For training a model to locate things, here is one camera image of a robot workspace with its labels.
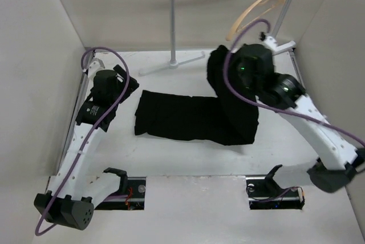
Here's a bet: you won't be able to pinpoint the beige plastic hanger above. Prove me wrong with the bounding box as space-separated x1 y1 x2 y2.
225 0 285 42

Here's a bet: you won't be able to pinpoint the black trousers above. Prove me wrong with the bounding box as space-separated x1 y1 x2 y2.
134 45 259 146

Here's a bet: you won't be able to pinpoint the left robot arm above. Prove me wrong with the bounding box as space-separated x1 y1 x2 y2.
34 59 139 236

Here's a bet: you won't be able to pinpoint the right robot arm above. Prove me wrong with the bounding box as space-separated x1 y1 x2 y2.
224 33 364 193

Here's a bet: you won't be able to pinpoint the white clothes rack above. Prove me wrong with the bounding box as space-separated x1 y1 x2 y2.
138 0 293 76

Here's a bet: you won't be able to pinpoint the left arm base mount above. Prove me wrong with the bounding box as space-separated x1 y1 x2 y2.
112 177 147 210

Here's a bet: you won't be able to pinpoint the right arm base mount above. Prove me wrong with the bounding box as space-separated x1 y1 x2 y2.
245 165 305 210

